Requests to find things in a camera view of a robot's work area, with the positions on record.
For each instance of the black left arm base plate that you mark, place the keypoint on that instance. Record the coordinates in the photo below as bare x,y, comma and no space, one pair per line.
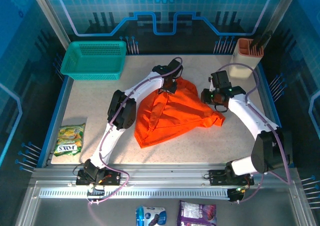
112,179

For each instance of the black right controller board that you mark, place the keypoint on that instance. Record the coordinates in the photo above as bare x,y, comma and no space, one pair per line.
236,194

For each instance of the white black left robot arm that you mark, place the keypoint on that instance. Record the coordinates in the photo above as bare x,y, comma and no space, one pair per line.
112,138

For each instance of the beige utensil holder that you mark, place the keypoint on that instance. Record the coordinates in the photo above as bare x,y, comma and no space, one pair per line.
242,68

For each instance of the blue white snack packet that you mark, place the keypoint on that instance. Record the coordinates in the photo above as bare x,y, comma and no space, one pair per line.
151,216

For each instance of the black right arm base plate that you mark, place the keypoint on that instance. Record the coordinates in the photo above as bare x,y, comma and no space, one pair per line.
217,177

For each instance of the grey metal shelf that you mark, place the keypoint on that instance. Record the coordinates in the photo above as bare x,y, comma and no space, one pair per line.
75,213

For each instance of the teal plastic basket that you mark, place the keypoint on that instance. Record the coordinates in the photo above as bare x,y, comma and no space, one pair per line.
90,60

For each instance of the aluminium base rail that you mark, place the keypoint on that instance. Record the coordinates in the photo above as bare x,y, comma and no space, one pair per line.
162,176

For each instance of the green yellow candy bag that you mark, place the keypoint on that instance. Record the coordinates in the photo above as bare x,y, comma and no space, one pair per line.
70,140

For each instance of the orange t-shirt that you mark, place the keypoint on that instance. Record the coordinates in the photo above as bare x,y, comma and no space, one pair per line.
172,115

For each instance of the purple snack packet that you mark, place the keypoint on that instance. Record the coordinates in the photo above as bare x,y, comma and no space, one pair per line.
197,213

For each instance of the aluminium frame post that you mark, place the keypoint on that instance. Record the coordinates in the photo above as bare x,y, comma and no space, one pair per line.
50,15
281,10

